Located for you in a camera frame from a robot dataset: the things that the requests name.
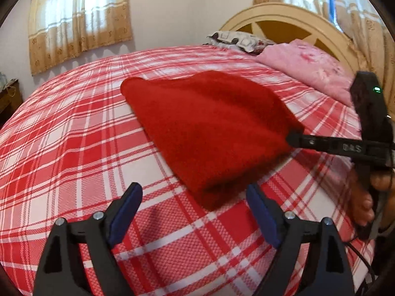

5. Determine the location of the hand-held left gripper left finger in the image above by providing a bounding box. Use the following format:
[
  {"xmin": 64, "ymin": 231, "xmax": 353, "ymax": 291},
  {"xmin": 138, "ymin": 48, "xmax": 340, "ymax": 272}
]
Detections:
[{"xmin": 32, "ymin": 183, "xmax": 143, "ymax": 296}]

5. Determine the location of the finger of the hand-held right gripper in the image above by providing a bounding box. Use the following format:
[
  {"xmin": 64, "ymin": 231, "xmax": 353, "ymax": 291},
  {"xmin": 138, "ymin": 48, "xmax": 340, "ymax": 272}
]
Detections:
[{"xmin": 285, "ymin": 131, "xmax": 340, "ymax": 155}]

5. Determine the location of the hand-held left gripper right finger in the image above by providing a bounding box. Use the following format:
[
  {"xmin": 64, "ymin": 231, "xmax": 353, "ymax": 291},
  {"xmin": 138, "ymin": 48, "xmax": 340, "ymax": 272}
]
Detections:
[{"xmin": 246, "ymin": 183, "xmax": 355, "ymax": 296}]

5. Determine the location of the red knit sweater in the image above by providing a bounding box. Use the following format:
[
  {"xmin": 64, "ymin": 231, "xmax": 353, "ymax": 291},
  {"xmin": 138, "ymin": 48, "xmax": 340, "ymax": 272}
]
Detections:
[{"xmin": 120, "ymin": 70, "xmax": 306, "ymax": 212}]

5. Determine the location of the person's right hand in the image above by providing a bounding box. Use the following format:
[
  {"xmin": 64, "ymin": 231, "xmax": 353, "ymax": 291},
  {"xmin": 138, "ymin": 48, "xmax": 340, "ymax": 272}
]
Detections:
[{"xmin": 348, "ymin": 171, "xmax": 395, "ymax": 227}]

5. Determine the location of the red white plaid bed sheet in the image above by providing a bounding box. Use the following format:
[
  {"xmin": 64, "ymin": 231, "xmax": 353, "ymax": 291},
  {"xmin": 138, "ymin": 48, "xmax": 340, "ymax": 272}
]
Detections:
[{"xmin": 0, "ymin": 45, "xmax": 375, "ymax": 296}]

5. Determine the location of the pink pillow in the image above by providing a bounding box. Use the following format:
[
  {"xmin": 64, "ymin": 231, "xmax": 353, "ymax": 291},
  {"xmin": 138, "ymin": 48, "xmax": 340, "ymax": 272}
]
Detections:
[{"xmin": 256, "ymin": 38, "xmax": 355, "ymax": 107}]

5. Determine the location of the beige sheer window curtain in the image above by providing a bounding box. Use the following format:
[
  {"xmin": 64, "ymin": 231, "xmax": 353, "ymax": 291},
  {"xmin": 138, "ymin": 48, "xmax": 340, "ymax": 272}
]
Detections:
[
  {"xmin": 253, "ymin": 0, "xmax": 395, "ymax": 90},
  {"xmin": 28, "ymin": 0, "xmax": 134, "ymax": 76}
]

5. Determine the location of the cream wooden headboard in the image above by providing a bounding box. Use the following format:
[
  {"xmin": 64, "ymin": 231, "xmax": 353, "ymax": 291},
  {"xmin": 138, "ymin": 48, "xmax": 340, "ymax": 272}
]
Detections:
[{"xmin": 220, "ymin": 3, "xmax": 366, "ymax": 77}]

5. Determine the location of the patterned dark pillow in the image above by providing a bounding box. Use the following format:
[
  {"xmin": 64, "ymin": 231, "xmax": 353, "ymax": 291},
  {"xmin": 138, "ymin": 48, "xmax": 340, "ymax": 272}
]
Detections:
[{"xmin": 206, "ymin": 31, "xmax": 277, "ymax": 55}]

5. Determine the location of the brown wooden desk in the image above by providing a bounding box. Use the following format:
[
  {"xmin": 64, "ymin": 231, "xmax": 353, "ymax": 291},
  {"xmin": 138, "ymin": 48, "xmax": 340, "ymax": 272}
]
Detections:
[{"xmin": 0, "ymin": 78, "xmax": 23, "ymax": 124}]

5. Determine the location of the black cable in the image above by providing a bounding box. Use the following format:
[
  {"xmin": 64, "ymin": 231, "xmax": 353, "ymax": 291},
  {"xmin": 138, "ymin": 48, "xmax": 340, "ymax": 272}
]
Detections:
[{"xmin": 342, "ymin": 240, "xmax": 377, "ymax": 296}]

